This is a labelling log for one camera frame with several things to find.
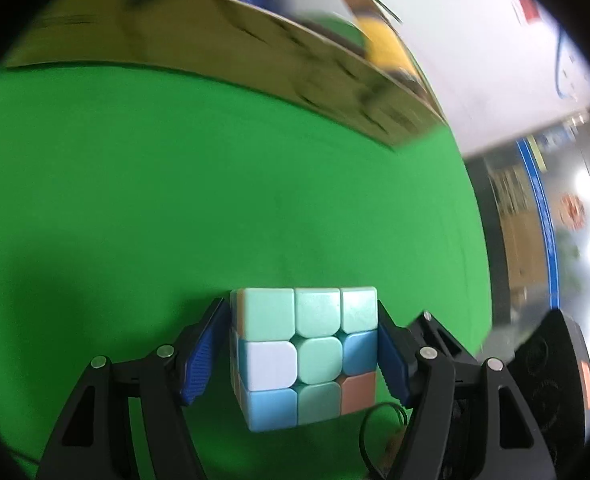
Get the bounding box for silver film roll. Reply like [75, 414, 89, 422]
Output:
[274, 0, 365, 54]

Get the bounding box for black cable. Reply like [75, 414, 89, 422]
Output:
[358, 402, 410, 480]

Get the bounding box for pastel rubiks cube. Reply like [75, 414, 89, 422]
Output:
[230, 286, 378, 432]

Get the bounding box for brown cardboard box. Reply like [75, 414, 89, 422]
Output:
[4, 0, 444, 146]

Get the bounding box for black camera module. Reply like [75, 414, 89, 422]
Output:
[508, 309, 590, 479]

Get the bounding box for yellow labelled jar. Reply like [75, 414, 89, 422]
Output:
[357, 14, 421, 82]

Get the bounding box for glass door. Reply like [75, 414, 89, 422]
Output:
[465, 110, 590, 349]

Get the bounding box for green table mat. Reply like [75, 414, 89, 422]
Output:
[0, 63, 491, 474]

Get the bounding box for red wall sign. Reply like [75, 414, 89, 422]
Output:
[516, 0, 544, 25]

